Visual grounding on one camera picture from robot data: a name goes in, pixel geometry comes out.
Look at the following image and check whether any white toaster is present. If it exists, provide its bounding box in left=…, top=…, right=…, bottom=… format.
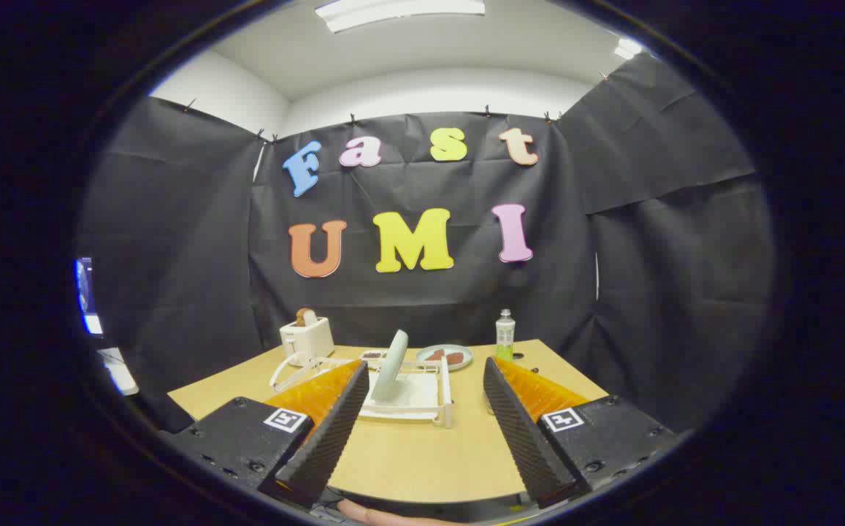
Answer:
left=280, top=316, right=335, bottom=366

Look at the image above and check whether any black backdrop cloth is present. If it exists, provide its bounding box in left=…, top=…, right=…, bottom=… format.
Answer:
left=75, top=51, right=777, bottom=432

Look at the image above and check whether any large pale green plate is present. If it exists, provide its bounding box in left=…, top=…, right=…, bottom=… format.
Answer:
left=371, top=329, right=410, bottom=403

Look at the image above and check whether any computer monitor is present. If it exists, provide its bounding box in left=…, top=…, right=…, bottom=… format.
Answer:
left=75, top=257, right=105, bottom=337

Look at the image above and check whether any green drink bottle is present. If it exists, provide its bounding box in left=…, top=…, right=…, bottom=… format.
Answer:
left=495, top=308, right=516, bottom=362

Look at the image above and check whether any small pale green plate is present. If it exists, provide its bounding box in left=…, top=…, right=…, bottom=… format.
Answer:
left=416, top=344, right=474, bottom=371

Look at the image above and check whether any long ceiling light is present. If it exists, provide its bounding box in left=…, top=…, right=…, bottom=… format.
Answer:
left=315, top=0, right=486, bottom=34

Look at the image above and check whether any white drying mat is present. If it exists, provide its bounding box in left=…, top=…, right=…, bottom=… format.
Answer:
left=371, top=373, right=441, bottom=410

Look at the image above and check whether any white flat sheet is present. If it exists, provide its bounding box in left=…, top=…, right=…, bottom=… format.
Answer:
left=97, top=347, right=139, bottom=397

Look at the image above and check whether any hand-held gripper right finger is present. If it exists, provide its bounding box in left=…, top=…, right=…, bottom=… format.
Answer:
left=482, top=356, right=678, bottom=510

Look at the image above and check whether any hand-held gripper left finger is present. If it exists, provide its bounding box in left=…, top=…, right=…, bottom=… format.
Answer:
left=163, top=358, right=370, bottom=510

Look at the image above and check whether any white wire dish rack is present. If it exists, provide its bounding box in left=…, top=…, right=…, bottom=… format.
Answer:
left=269, top=352, right=454, bottom=430

